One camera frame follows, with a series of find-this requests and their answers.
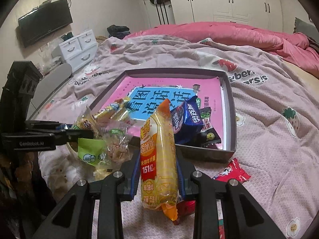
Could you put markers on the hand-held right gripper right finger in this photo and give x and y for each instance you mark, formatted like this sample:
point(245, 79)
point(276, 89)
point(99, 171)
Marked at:
point(180, 184)

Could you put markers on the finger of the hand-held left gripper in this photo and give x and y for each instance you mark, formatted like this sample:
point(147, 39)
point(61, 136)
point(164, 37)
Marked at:
point(74, 137)
point(44, 125)

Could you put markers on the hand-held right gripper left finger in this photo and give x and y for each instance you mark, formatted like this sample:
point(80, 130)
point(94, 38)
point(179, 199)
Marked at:
point(135, 169)

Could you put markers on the clear yellow cake packet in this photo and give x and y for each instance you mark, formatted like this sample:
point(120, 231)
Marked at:
point(86, 122)

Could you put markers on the orange rice cracker packet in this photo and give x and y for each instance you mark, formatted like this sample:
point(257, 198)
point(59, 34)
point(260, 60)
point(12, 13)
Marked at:
point(159, 159)

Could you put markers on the clear packet red snack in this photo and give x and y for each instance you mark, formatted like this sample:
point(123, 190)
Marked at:
point(117, 149)

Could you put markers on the small clear cake packet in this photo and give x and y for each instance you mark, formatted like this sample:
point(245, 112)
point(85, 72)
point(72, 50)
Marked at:
point(104, 171)

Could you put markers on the yellow snack packet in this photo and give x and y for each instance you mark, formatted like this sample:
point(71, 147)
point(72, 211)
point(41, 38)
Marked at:
point(112, 109)

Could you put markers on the black green snack packet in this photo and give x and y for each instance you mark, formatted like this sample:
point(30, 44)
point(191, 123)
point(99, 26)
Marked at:
point(209, 132)

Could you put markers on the blue cookie packet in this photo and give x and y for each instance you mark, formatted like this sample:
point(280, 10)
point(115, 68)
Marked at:
point(192, 119)

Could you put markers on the grey shallow cardboard box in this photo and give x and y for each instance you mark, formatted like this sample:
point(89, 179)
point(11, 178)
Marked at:
point(231, 119)

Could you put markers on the person's dark printed clothing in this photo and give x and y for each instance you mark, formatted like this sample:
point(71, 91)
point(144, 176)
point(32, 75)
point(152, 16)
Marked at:
point(22, 169)

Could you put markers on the clear plastic bag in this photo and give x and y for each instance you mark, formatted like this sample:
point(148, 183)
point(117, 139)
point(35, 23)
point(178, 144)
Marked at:
point(49, 59)

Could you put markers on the white drawer unit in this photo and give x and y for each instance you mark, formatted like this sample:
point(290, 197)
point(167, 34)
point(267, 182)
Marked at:
point(79, 47)

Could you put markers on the dark green item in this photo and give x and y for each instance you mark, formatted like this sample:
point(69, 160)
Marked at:
point(67, 36)

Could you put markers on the black television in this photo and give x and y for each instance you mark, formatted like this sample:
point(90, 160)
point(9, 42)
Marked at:
point(44, 22)

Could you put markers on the pink book blue label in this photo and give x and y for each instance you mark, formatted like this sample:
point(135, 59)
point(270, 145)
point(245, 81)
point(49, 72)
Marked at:
point(149, 84)

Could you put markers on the pink strawberry printed blanket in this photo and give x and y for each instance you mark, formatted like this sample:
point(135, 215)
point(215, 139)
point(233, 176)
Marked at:
point(261, 129)

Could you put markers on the brown woven basket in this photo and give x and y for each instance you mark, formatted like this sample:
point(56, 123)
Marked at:
point(101, 39)

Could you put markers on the dark clothes pile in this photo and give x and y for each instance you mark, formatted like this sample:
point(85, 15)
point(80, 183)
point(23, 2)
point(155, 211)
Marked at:
point(118, 31)

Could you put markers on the pink quilt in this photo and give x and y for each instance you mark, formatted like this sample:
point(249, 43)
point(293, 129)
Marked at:
point(224, 33)

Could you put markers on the beige bed sheet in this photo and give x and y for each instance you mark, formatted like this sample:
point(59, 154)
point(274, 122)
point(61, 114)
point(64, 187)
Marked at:
point(299, 69)

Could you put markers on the white wardrobe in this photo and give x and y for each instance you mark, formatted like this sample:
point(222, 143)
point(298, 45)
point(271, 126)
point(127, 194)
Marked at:
point(224, 0)

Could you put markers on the dark striped pillow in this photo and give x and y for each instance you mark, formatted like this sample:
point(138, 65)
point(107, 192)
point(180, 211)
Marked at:
point(314, 42)

